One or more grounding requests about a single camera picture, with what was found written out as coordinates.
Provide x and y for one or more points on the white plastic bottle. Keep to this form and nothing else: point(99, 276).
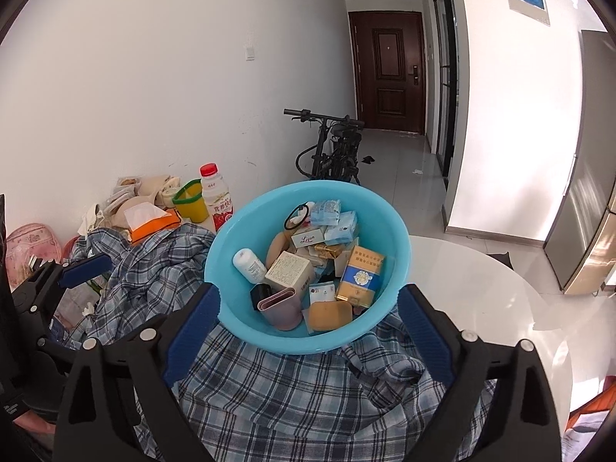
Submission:
point(249, 264)

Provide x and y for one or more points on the red cap milk bottle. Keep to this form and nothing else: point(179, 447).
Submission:
point(216, 197)

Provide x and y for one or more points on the yellow blue cigarette pack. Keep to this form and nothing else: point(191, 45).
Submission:
point(361, 274)

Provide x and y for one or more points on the beige cloth bag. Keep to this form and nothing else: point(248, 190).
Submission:
point(144, 187)

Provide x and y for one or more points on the cream script label box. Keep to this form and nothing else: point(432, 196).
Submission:
point(305, 238)

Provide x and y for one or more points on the blue plastic basin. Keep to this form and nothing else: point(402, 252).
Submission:
point(231, 238)

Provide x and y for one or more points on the small black case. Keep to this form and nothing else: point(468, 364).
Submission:
point(260, 295)

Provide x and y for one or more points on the small white blue box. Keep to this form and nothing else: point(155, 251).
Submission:
point(322, 292)

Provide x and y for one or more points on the grey gold refrigerator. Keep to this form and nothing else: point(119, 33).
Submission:
point(587, 178)

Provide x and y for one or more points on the dark brown entrance door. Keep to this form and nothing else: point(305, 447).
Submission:
point(387, 67)

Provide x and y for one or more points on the person's left hand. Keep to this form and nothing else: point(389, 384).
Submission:
point(33, 424)

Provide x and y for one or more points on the orange chair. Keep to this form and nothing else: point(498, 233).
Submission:
point(584, 414)

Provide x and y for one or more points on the yellow cup green rim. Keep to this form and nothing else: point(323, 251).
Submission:
point(190, 204)

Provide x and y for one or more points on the pink cup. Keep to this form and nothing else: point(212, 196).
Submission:
point(281, 310)

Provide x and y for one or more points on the orange tissue pack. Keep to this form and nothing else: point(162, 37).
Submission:
point(147, 221)

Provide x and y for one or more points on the pink bag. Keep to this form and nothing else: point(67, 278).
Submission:
point(31, 245)

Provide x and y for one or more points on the black electric bicycle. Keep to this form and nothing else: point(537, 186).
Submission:
point(337, 154)

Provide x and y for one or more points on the orange translucent case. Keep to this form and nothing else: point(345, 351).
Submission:
point(329, 316)

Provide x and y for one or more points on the black framed glass door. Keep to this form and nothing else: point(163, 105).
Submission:
point(447, 82)

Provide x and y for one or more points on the gold foil cigarette pack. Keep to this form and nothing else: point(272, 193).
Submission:
point(327, 250)

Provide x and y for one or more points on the blue plaid shirt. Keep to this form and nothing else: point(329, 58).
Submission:
point(288, 404)

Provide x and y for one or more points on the white light switch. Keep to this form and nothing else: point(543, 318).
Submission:
point(249, 51)

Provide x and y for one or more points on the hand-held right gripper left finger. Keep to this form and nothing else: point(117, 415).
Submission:
point(190, 337)

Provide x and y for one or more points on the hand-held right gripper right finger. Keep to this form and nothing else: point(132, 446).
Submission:
point(426, 337)

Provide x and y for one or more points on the cream printed box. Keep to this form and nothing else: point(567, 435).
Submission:
point(288, 269)

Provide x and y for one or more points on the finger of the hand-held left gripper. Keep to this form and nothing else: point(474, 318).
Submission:
point(86, 268)
point(48, 346)

